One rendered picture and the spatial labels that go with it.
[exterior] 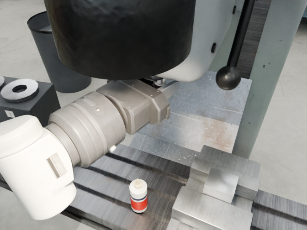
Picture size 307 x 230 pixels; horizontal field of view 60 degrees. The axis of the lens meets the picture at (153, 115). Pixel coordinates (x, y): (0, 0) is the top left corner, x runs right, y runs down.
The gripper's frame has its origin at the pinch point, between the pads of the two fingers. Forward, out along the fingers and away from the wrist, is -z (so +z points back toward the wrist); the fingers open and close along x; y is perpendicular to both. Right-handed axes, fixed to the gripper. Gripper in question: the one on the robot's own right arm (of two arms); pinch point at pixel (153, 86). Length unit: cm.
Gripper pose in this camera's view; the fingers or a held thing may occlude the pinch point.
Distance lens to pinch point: 46.6
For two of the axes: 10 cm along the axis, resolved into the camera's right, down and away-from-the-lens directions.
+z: -6.6, 4.9, -5.7
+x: -7.5, -4.4, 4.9
